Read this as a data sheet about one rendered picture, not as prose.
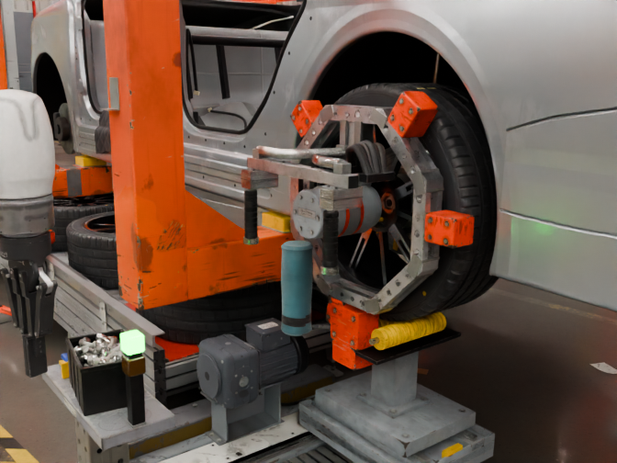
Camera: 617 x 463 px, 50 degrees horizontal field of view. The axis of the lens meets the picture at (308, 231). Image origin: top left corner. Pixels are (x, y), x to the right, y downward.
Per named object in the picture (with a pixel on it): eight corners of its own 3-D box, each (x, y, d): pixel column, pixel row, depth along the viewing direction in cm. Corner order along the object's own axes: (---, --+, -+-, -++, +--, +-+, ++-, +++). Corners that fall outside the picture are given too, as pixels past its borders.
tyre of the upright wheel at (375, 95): (574, 220, 161) (435, 33, 187) (515, 233, 147) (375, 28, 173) (424, 344, 207) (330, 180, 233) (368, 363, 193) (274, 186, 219)
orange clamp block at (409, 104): (422, 137, 164) (441, 107, 158) (400, 139, 159) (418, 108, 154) (407, 119, 168) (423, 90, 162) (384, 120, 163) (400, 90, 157)
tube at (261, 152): (349, 160, 177) (350, 119, 174) (290, 165, 165) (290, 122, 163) (308, 153, 190) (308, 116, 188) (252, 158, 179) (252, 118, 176)
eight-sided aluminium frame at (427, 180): (436, 329, 167) (449, 110, 155) (418, 334, 163) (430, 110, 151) (306, 276, 209) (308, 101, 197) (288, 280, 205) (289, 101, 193)
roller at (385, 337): (452, 331, 192) (454, 311, 191) (377, 355, 174) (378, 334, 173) (437, 325, 196) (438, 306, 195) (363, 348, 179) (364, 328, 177)
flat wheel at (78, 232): (39, 275, 311) (34, 226, 305) (139, 245, 367) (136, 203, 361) (144, 299, 279) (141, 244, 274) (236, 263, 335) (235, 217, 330)
